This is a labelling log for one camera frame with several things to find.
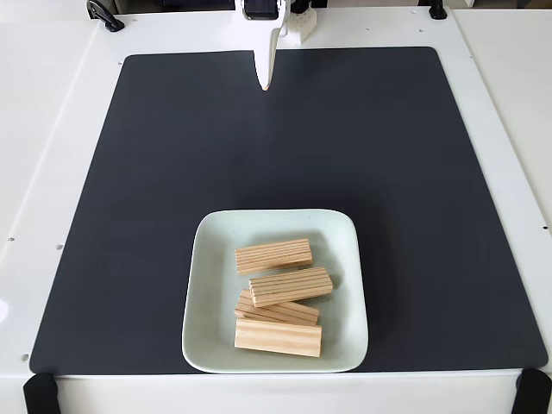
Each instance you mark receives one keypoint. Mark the black table mat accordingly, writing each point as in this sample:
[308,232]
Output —
[129,215]

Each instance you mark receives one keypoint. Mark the wooden block marked 2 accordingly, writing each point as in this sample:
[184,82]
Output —
[278,338]

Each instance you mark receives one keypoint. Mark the black table clamp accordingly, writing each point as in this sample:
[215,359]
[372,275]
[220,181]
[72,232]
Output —
[437,9]
[105,15]

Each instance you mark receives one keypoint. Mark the black base clamp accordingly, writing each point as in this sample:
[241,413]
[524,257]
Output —
[300,5]

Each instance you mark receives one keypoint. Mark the wooden block marked 3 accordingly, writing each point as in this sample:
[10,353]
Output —
[291,286]

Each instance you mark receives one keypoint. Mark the pale green square plate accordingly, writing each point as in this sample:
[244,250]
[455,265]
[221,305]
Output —
[215,280]

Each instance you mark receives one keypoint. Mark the grooved wooden block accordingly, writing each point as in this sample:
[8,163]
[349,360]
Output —
[274,256]
[297,314]

